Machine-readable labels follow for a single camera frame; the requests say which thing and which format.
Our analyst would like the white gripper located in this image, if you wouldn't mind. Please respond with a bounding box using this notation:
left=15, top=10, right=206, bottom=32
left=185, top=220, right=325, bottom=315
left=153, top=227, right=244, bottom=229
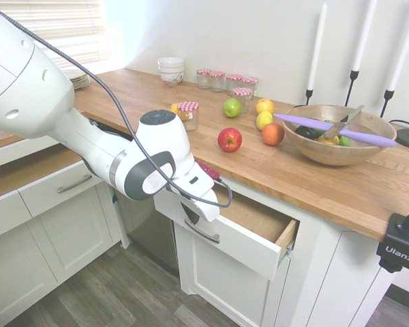
left=163, top=160, right=223, bottom=226

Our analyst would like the red apple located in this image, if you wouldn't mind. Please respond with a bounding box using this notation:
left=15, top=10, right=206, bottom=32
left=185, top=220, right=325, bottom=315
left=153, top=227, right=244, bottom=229
left=217, top=127, right=243, bottom=153

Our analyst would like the large wooden bowl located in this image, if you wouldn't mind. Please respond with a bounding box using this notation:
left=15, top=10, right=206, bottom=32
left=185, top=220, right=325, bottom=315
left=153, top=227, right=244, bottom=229
left=281, top=104, right=398, bottom=167

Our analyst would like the white window blind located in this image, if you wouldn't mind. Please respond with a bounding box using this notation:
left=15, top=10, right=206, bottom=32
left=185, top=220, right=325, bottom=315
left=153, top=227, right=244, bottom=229
left=0, top=0, right=112, bottom=71

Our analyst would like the dark avocado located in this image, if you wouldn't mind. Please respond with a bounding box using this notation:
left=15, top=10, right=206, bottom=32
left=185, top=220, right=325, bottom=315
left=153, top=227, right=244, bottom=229
left=294, top=118, right=323, bottom=140

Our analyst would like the black steel dishwasher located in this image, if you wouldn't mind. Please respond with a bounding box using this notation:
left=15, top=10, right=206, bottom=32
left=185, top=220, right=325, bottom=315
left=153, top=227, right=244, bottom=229
left=87, top=117, right=180, bottom=274

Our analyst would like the yellow apple front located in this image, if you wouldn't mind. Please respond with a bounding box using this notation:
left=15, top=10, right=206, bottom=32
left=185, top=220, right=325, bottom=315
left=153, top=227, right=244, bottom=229
left=256, top=110, right=274, bottom=131

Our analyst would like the yellow fruit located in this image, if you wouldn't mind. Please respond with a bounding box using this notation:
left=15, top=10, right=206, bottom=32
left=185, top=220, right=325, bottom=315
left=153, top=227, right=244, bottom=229
left=317, top=133, right=341, bottom=147

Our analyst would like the wooden handled knife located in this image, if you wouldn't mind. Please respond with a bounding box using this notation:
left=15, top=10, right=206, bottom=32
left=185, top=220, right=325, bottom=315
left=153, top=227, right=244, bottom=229
left=323, top=104, right=366, bottom=140

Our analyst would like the green apple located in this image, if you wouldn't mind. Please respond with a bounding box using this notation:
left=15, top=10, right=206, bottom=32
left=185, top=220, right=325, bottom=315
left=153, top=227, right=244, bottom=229
left=222, top=98, right=243, bottom=119

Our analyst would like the black Ulanzi camera clamp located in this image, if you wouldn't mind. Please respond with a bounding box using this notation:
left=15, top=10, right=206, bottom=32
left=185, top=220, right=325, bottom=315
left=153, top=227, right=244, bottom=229
left=376, top=190, right=409, bottom=274

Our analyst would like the white cabinet with door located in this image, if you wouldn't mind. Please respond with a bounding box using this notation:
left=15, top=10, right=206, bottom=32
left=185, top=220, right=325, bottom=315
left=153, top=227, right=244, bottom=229
left=172, top=175, right=396, bottom=327

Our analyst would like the white cabinet with drawers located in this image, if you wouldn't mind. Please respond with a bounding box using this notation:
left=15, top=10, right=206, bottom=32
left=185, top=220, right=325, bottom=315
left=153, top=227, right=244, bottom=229
left=0, top=136, right=131, bottom=327

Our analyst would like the yellow apple back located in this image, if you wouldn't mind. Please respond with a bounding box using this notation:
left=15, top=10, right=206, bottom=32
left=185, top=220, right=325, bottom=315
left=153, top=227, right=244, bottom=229
left=255, top=98, right=275, bottom=116

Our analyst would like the purple knife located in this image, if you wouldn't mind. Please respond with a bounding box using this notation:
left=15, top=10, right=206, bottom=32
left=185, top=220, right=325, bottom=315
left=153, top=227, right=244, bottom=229
left=273, top=113, right=397, bottom=149

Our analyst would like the white taper candle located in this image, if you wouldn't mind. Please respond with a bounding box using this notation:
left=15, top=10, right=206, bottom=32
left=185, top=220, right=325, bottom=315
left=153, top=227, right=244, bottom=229
left=351, top=0, right=378, bottom=73
left=307, top=2, right=329, bottom=91
left=387, top=0, right=409, bottom=92

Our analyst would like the glass jar red gingham lid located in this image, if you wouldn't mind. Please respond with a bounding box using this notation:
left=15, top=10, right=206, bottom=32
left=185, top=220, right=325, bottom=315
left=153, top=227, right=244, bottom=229
left=231, top=87, right=253, bottom=114
left=196, top=68, right=211, bottom=90
left=177, top=101, right=200, bottom=132
left=241, top=76, right=260, bottom=98
left=226, top=74, right=243, bottom=92
left=209, top=71, right=226, bottom=93

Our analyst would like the red wrist camera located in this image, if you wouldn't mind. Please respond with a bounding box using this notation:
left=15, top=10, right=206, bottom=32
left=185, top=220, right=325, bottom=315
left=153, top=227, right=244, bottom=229
left=196, top=161, right=222, bottom=181

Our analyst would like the grey braided cable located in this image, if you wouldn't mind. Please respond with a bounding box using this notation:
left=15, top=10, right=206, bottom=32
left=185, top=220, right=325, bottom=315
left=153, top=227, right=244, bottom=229
left=0, top=3, right=234, bottom=209

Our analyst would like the steel cabinet drawer handle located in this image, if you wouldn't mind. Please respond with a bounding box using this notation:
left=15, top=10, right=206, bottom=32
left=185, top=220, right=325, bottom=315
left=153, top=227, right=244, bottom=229
left=57, top=174, right=94, bottom=196

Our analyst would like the yellow apple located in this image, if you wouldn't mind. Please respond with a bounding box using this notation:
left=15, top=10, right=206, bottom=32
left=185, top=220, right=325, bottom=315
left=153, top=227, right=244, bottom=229
left=256, top=110, right=274, bottom=131
left=255, top=98, right=275, bottom=116

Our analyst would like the plain white bowl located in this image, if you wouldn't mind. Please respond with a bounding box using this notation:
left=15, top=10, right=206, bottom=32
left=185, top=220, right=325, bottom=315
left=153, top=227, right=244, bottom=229
left=157, top=57, right=185, bottom=74

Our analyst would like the orange fruit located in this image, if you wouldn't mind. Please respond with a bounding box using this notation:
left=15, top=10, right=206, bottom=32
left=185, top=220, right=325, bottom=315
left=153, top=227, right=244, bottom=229
left=261, top=123, right=286, bottom=146

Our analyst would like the white wooden drawer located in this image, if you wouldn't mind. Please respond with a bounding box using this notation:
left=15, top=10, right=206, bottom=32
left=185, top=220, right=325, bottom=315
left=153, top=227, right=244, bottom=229
left=153, top=182, right=300, bottom=281

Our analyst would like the white bowl with floral print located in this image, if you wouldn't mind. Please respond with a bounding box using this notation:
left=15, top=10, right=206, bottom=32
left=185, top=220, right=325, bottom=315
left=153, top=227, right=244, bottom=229
left=158, top=67, right=185, bottom=86

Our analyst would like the stack of white plates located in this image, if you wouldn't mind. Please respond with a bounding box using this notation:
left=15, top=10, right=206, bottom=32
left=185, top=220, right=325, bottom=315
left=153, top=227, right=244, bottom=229
left=63, top=69, right=91, bottom=91

